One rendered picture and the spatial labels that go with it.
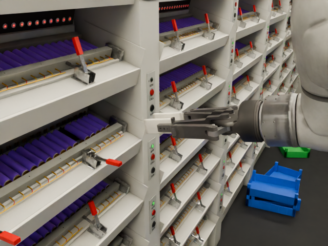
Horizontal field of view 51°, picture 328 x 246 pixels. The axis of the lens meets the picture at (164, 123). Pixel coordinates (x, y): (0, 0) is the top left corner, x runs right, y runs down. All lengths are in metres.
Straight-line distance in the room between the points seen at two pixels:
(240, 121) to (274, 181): 1.83
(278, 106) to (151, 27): 0.42
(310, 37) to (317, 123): 0.14
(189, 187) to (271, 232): 0.86
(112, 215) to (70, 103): 0.38
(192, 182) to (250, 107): 0.87
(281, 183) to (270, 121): 1.85
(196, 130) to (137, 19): 0.34
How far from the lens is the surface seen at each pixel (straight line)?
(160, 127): 0.66
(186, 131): 0.62
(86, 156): 0.77
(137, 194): 1.00
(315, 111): 0.54
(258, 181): 2.42
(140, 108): 0.88
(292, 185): 2.41
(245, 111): 0.60
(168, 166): 1.15
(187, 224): 1.51
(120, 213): 0.95
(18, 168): 0.73
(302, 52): 0.49
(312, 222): 2.30
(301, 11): 0.47
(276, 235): 2.13
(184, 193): 1.36
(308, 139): 0.57
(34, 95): 0.64
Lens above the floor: 1.31
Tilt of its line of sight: 22 degrees down
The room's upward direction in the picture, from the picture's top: straight up
